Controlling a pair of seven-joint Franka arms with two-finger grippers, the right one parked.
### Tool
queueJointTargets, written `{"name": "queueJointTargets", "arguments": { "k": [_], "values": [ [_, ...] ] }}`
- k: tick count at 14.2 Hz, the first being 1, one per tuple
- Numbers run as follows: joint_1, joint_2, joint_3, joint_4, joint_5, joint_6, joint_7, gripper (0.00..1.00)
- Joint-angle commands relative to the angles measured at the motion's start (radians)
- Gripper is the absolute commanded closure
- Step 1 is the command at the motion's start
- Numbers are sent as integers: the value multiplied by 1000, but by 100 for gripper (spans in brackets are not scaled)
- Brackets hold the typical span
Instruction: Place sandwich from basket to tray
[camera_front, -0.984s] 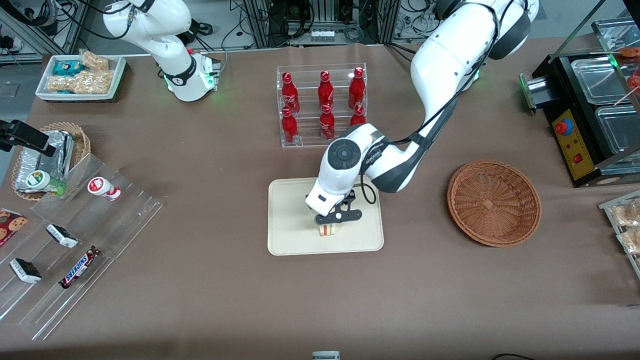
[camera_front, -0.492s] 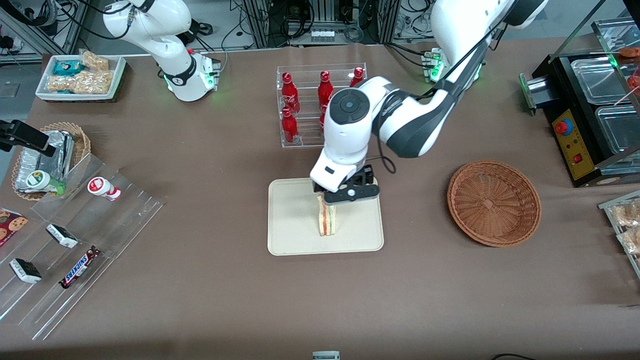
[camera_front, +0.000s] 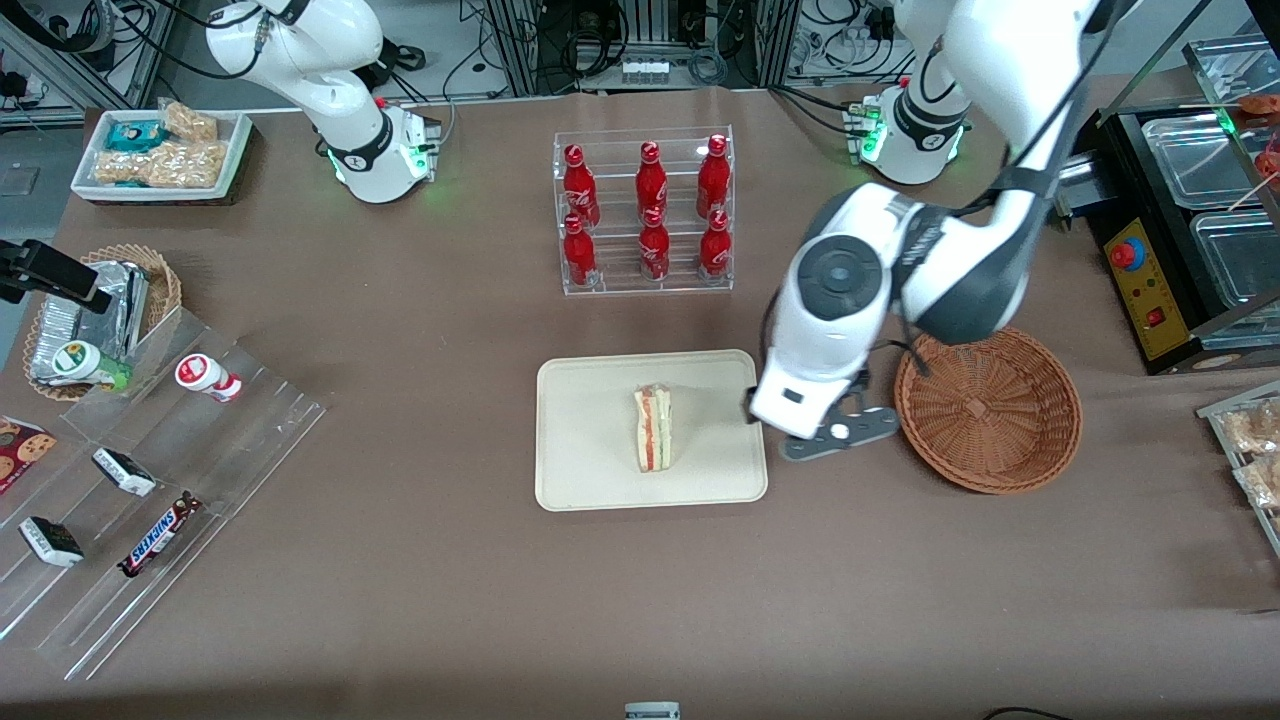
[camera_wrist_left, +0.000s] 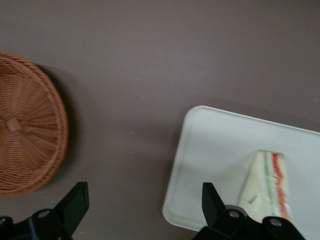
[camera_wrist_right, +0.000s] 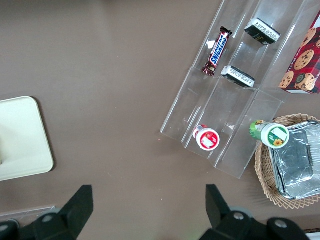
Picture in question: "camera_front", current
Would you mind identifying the triangular sandwich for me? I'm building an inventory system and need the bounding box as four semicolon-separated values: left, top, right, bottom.
633;385;674;473

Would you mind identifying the small light wicker basket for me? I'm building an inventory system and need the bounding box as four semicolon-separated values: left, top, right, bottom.
25;245;183;401

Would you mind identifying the cream rectangular serving tray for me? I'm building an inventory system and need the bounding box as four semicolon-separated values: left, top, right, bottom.
535;348;769;513

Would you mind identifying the large brown wicker basket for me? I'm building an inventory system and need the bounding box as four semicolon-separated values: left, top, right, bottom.
893;327;1084;495

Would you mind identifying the clear plastic snack tray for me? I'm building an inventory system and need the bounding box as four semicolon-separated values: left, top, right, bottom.
1197;380;1280;558

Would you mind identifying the green white cup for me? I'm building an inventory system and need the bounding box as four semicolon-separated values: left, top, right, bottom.
53;340;133;392

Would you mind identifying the puffed rice snack bar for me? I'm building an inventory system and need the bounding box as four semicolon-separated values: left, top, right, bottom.
93;150;151;186
160;100;219;143
145;140;229;189

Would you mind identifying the clear acrylic bottle rack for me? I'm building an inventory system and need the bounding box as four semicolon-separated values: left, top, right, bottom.
553;125;736;296

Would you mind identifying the teal snack packet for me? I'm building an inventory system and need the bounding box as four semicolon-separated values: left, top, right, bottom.
105;120;166;153

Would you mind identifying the red cola bottle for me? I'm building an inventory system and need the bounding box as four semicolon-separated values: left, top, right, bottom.
697;133;732;219
563;143;601;229
636;140;669;223
562;213;599;288
638;207;672;282
699;208;733;279

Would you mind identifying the red chocolate chip cookie box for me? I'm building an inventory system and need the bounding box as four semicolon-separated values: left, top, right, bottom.
0;415;58;496

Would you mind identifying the red capped drink bottle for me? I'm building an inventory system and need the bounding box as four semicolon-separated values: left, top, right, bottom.
175;353;243;404

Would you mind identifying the white snack bin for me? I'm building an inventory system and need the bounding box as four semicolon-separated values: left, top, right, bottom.
70;105;256;206

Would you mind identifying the black white snack box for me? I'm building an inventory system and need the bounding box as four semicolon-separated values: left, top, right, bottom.
18;516;85;568
92;447;157;498

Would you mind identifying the clear acrylic stepped display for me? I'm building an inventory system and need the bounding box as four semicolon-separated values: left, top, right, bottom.
0;305;329;681

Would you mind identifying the Snickers chocolate bar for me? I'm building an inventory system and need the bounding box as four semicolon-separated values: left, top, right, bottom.
118;492;203;579

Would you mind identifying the black food warmer machine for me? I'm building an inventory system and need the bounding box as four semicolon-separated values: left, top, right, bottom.
1085;100;1280;378

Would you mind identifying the aluminium equipment rack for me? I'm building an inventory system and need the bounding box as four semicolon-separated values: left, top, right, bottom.
485;0;801;96

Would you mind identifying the wrapped pastry packet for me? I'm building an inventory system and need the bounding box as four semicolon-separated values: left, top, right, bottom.
1235;455;1280;511
1222;400;1280;456

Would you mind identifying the steel pan clear lid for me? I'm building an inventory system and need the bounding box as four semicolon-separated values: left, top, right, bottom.
1190;210;1280;311
1142;113;1253;211

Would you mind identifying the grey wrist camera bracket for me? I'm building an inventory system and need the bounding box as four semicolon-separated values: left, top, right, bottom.
778;405;901;462

